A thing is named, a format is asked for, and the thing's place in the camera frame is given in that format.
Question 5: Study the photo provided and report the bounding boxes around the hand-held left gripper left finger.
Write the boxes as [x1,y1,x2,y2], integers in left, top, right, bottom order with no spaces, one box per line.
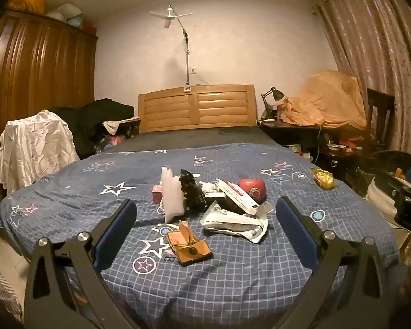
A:
[23,198,139,329]

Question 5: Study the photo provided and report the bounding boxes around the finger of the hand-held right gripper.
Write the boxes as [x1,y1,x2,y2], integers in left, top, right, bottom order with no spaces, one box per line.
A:
[380,173,411,197]

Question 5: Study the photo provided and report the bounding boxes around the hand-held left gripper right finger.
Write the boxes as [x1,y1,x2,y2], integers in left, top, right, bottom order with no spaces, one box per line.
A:
[276,196,389,329]

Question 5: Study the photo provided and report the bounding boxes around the white plastic bucket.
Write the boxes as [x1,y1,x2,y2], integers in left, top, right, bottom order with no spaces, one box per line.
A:
[366,177,399,220]

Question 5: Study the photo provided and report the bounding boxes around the white foam block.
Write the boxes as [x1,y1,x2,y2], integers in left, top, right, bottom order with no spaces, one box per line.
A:
[160,166,187,223]

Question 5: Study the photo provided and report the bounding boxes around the white and red box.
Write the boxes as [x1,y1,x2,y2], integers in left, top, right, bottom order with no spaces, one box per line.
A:
[215,178,261,215]

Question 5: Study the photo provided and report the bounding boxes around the black plaid cloth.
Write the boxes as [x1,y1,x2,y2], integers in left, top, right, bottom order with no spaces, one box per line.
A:
[179,169,207,210]

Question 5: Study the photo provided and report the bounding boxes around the white tissue wad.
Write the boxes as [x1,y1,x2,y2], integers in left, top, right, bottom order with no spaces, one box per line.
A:
[199,181,220,194]

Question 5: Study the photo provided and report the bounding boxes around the dark wicker chair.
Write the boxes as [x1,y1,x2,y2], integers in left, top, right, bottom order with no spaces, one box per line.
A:
[358,150,411,197]

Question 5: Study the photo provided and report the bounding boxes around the yellow snack packet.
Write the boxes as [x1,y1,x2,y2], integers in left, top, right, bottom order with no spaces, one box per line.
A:
[311,168,336,191]

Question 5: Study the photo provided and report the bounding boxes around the red apple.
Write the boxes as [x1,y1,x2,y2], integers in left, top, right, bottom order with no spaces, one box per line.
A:
[238,178,267,203]

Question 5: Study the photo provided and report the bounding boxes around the white plastic package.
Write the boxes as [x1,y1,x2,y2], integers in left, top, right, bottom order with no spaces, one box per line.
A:
[200,200,274,244]

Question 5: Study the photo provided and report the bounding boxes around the brown cardboard box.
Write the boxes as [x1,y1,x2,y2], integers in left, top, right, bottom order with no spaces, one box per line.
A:
[167,222,213,265]

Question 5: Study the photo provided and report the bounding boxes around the dark wooden chair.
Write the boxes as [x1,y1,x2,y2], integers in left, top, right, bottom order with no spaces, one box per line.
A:
[365,88,396,152]

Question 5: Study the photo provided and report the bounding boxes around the dark wooden desk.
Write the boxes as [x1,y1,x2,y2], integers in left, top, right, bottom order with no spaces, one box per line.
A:
[258,118,367,166]

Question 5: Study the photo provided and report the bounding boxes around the black clothes pile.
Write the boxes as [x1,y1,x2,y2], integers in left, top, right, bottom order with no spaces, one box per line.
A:
[50,98,135,159]

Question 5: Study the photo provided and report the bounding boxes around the dark grey bed sheet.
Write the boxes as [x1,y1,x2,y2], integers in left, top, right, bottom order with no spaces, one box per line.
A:
[101,127,275,154]

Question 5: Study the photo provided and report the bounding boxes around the orange cloth cover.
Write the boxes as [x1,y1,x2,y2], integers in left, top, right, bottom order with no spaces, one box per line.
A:
[282,69,368,131]

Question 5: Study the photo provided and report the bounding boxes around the white crumpled cloth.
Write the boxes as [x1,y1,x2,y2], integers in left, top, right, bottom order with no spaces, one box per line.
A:
[0,110,80,193]

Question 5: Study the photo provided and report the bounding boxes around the black desk lamp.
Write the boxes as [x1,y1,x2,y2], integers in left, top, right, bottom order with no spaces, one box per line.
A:
[261,87,285,120]

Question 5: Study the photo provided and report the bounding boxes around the wooden bed headboard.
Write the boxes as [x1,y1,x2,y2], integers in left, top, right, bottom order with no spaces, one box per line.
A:
[138,84,258,134]

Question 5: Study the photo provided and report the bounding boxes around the patterned beige curtain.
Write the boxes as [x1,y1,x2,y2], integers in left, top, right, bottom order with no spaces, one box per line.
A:
[313,0,411,162]

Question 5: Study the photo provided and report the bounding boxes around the brown wooden wardrobe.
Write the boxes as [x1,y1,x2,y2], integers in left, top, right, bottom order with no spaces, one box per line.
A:
[0,8,99,234]

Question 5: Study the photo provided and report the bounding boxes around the metal pole stand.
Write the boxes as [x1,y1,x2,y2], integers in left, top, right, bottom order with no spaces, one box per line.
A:
[176,21,196,93]

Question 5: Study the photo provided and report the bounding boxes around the white ceiling fan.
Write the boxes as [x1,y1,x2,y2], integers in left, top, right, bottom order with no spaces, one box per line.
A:
[149,4,200,30]

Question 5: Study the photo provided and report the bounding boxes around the white plastic bags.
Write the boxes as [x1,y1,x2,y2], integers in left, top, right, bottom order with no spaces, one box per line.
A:
[46,3,85,27]

